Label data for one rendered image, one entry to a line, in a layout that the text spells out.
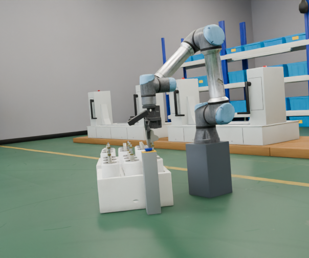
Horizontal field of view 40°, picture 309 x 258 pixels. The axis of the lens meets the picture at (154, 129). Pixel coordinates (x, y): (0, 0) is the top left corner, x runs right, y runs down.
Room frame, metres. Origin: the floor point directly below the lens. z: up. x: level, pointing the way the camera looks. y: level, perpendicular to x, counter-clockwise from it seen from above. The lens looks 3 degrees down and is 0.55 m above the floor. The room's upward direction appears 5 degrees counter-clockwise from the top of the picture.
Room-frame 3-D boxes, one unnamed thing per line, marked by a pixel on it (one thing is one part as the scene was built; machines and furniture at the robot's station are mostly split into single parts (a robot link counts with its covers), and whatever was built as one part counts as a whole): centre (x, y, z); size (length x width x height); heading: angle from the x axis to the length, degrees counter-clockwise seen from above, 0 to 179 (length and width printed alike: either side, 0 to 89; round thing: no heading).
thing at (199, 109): (2.48, -0.30, 0.47); 0.13 x 0.12 x 0.14; 30
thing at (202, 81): (8.66, -1.18, 0.90); 0.50 x 0.38 x 0.21; 126
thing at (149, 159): (2.15, 0.04, 0.16); 0.07 x 0.07 x 0.31; 7
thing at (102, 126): (6.35, 0.38, 0.45); 1.61 x 0.57 x 0.74; 35
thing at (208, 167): (2.48, -0.30, 0.15); 0.18 x 0.18 x 0.30; 35
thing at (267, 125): (4.68, -0.79, 0.45); 1.45 x 0.57 x 0.74; 35
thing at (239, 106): (7.91, -1.74, 0.36); 0.50 x 0.38 x 0.21; 126
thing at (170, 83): (2.22, -0.06, 0.64); 0.11 x 0.11 x 0.08; 30
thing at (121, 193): (2.43, 0.15, 0.09); 0.39 x 0.39 x 0.18; 7
